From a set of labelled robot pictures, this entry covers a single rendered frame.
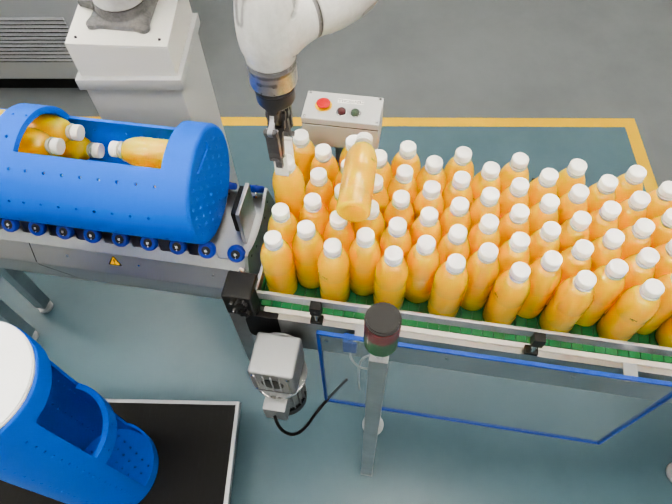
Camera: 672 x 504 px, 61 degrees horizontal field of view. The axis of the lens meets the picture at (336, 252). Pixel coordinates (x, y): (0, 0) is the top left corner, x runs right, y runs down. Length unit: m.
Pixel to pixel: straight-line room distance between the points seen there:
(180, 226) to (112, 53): 0.69
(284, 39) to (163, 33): 0.85
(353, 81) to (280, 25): 2.28
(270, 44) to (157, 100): 0.96
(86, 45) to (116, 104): 0.22
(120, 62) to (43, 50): 1.56
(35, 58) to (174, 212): 2.26
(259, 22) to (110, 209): 0.59
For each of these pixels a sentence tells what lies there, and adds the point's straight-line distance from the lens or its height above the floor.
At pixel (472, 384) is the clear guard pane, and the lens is 1.47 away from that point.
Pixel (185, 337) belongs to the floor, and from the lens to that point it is 2.42.
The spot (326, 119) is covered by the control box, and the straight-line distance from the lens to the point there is 1.47.
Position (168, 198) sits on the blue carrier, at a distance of 1.27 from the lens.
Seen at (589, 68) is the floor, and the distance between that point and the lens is 3.55.
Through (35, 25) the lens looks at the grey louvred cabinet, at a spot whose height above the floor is 0.42.
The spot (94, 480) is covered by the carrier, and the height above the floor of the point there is 0.54.
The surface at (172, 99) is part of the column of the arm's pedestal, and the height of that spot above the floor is 0.91.
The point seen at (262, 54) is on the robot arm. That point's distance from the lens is 1.00.
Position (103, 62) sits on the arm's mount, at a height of 1.05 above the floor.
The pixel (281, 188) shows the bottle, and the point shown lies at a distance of 1.28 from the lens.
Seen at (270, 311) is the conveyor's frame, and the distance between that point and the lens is 1.39.
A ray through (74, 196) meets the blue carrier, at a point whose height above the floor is 1.16.
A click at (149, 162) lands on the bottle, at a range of 1.42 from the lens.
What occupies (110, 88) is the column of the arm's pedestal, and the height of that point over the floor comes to 0.97.
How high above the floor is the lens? 2.14
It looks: 58 degrees down
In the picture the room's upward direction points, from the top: 3 degrees counter-clockwise
